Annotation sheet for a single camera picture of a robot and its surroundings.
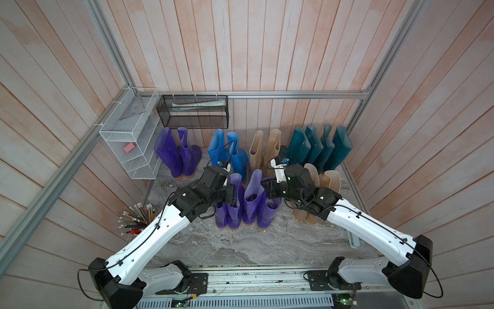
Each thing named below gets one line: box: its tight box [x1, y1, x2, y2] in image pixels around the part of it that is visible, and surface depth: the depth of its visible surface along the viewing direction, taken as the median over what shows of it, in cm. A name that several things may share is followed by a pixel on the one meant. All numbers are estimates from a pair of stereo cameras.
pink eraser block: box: [122, 142, 137, 154], surface depth 84 cm
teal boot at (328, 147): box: [312, 123, 336, 174], surface depth 89 cm
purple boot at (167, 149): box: [154, 126, 184, 181], surface depth 94 cm
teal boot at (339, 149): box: [322, 125, 354, 171], surface depth 91 cm
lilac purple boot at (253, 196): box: [242, 169, 266, 226], surface depth 75 cm
